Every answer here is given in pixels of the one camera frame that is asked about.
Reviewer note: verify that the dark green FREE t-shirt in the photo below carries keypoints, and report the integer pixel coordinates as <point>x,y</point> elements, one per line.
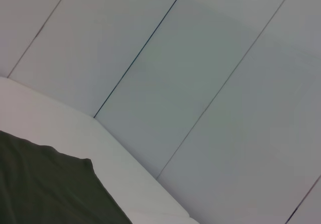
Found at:
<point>45,183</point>

